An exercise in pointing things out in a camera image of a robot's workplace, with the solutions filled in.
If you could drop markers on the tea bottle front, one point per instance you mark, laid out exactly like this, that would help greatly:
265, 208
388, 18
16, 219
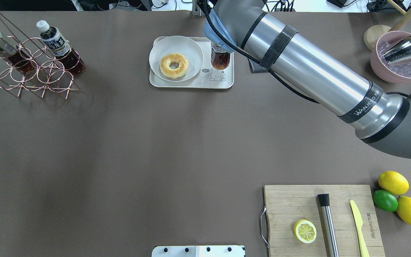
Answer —
220, 59

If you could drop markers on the tea bottle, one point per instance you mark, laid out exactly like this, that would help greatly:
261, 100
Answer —
14, 56
60, 48
220, 59

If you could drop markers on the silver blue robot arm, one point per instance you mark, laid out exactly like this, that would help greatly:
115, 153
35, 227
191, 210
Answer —
380, 120

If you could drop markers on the cream rabbit tray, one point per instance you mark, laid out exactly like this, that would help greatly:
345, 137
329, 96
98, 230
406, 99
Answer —
207, 78

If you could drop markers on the tea bottle back right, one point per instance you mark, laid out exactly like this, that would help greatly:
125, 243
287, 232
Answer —
60, 48

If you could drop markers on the tea bottle back left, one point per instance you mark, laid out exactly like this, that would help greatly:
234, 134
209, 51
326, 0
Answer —
14, 56

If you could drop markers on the glazed donut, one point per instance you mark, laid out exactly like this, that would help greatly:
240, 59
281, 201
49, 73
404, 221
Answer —
174, 65

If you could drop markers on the grey folded cloth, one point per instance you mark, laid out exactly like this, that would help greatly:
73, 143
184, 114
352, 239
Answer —
255, 67

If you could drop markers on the white round plate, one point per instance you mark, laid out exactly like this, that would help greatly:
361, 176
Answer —
176, 44

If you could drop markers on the bamboo cutting board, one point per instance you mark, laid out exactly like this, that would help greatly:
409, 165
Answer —
287, 204

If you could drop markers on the lemon half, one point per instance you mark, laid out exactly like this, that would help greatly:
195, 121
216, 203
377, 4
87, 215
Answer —
305, 231

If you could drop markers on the steel muddler black tip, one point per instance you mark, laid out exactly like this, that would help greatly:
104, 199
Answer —
324, 201

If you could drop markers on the yellow plastic knife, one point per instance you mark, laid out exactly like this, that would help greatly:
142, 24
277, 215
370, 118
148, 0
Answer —
358, 224

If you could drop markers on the wooden mug tree stand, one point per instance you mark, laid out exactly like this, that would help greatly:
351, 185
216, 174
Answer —
372, 34

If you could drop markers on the green lime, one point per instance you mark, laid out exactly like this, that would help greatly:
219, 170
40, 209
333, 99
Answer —
385, 200

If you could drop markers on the whole lemon upper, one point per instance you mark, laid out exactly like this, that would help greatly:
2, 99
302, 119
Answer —
393, 182

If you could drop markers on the pink ice bowl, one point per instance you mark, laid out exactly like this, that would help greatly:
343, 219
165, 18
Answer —
391, 74

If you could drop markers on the metal ice scoop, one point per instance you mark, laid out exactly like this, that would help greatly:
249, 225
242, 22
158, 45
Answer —
399, 53

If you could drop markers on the aluminium camera post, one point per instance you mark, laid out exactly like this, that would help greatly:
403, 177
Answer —
197, 8

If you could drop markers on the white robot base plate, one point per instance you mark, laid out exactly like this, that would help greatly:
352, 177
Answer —
199, 251

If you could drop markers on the copper wire bottle rack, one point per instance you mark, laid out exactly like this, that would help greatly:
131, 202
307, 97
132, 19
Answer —
48, 75

